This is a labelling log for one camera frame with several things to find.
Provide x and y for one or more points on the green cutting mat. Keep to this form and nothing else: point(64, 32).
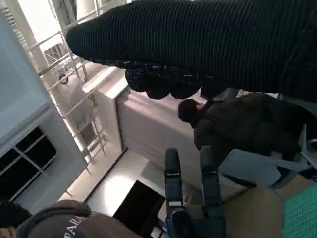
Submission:
point(302, 215)

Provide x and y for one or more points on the black monitor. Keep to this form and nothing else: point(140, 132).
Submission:
point(138, 208)

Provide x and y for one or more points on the white louvred vent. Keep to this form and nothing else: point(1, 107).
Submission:
point(15, 24)

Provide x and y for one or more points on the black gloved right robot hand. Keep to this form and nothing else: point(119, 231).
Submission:
point(198, 44)

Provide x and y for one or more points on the black left hand blue tape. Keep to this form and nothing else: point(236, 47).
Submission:
point(210, 188)

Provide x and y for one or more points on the grey mesh office chair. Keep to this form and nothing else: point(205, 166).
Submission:
point(247, 168)

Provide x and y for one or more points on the white scaffold frame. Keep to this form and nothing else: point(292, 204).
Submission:
point(74, 119)

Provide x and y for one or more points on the dark window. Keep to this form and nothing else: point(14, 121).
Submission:
point(24, 163)

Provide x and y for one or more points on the person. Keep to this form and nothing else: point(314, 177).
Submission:
point(49, 220)
point(247, 124)

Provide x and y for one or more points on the tall white cabinet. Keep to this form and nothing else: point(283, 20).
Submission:
point(106, 111)

